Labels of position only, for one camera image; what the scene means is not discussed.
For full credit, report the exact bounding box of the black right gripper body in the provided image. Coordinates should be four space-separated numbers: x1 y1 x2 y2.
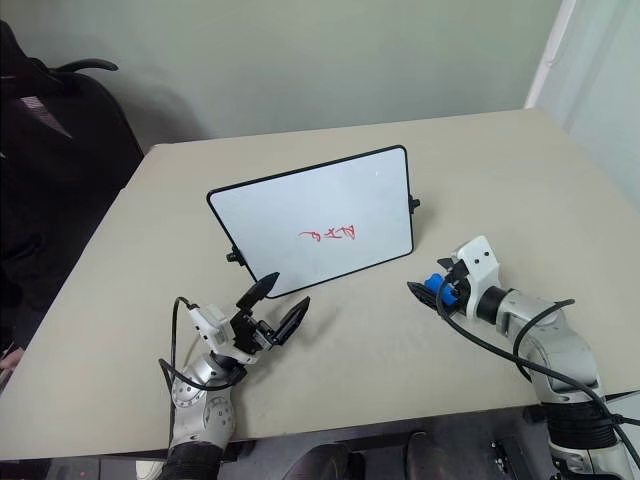
446 263 474 317

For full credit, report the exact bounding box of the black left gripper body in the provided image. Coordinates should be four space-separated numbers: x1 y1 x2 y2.
230 306 280 354

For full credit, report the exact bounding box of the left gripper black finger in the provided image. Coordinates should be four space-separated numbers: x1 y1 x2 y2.
273 295 311 346
235 272 280 308

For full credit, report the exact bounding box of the blue whiteboard eraser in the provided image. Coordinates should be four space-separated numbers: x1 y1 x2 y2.
423 272 459 307

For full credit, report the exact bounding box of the person's bare hand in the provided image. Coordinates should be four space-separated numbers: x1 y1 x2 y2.
0 346 24 374

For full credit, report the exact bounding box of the black-framed tabletop whiteboard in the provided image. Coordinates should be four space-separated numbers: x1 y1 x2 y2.
206 144 422 300

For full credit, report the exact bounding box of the dark rounded shape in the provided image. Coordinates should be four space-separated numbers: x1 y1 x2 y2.
403 431 454 480
288 441 367 480

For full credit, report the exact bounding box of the white rounded shape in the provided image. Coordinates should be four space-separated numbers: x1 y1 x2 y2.
134 458 167 480

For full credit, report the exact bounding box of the black office chair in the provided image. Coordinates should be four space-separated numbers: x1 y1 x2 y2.
0 19 147 354

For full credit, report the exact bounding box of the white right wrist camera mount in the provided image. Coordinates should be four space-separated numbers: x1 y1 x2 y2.
451 235 502 319

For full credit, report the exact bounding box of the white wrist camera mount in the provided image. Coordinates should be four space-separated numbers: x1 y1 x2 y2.
451 235 502 319
188 303 261 365

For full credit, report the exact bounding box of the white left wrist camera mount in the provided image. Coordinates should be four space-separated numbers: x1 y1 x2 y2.
188 303 261 365

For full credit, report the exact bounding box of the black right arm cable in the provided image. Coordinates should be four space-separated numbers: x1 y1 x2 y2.
435 279 640 451

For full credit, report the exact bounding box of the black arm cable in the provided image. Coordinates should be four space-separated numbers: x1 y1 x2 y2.
158 296 236 391
435 279 640 451

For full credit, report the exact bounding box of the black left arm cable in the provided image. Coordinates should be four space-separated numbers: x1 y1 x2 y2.
158 296 236 391

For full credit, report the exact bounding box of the white door frame trim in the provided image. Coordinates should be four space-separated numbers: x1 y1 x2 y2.
521 0 577 111

